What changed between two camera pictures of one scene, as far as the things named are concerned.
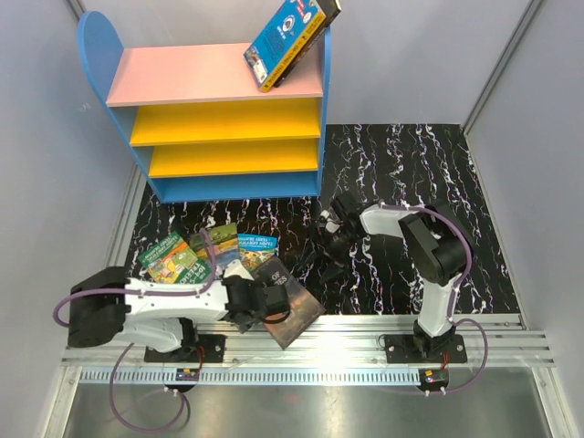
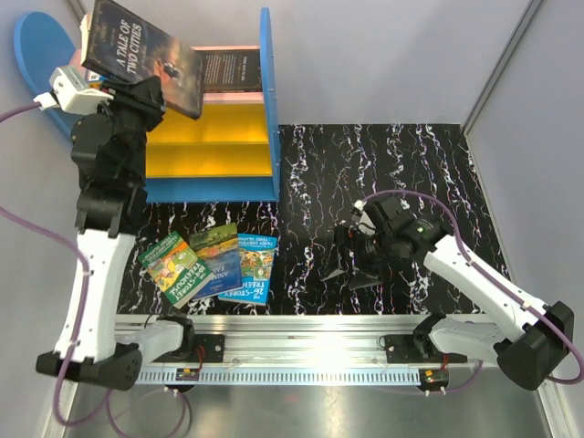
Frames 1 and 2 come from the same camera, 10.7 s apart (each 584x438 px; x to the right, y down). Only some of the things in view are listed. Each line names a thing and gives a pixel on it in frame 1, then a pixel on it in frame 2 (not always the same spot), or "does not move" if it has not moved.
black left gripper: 245,328 to 143,95
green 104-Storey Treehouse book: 174,261 does not move
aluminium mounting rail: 491,344 does not move
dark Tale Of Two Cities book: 304,307 to 123,40
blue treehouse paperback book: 283,39 to 95,80
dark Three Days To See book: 331,9 to 232,70
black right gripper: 337,263 to 350,239
